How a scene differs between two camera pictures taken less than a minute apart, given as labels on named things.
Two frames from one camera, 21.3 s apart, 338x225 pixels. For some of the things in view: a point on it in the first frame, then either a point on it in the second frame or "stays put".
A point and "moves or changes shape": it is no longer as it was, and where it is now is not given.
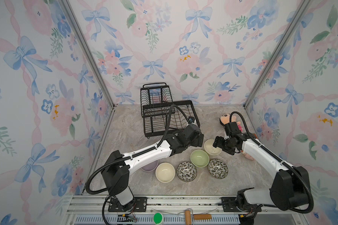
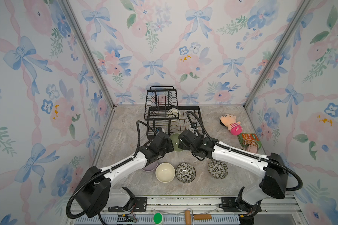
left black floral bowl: x=186 y=171 stays put
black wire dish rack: x=156 y=100 moves or changes shape
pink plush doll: x=225 y=119 stays put
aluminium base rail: x=274 y=210 stays put
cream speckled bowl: x=211 y=149 moves or changes shape
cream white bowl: x=165 y=172 stays put
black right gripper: x=218 y=143 -> x=184 y=147
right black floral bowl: x=218 y=168 stays put
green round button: x=157 y=218 stays put
